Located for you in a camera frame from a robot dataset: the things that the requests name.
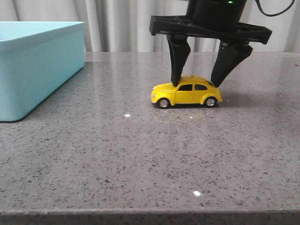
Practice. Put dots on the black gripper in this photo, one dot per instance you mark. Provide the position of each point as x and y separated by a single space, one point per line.
219 19

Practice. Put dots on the grey pleated curtain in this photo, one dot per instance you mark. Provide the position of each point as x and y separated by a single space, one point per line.
123 25

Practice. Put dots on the yellow toy beetle car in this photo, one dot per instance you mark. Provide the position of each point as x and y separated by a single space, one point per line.
191 89

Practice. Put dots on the light blue storage box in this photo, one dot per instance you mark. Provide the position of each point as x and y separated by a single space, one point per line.
36 58

